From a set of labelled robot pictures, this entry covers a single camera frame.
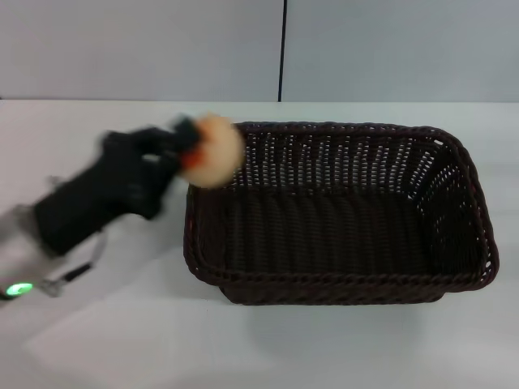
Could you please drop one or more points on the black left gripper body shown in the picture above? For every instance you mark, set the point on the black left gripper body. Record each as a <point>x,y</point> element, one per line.
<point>101,190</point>

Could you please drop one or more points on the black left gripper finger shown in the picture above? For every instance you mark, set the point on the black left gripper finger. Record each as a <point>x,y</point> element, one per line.
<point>187,131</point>
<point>178,162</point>

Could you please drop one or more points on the round bun with orange topping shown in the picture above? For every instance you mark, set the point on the round bun with orange topping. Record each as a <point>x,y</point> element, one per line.
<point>217,154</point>

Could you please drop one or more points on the dark brown woven basket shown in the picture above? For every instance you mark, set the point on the dark brown woven basket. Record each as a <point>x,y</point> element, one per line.
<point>336,227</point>

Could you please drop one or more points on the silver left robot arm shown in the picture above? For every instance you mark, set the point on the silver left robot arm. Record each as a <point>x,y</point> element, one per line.
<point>24,251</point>

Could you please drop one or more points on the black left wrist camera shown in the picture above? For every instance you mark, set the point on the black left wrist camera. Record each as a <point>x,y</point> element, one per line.
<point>148,200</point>

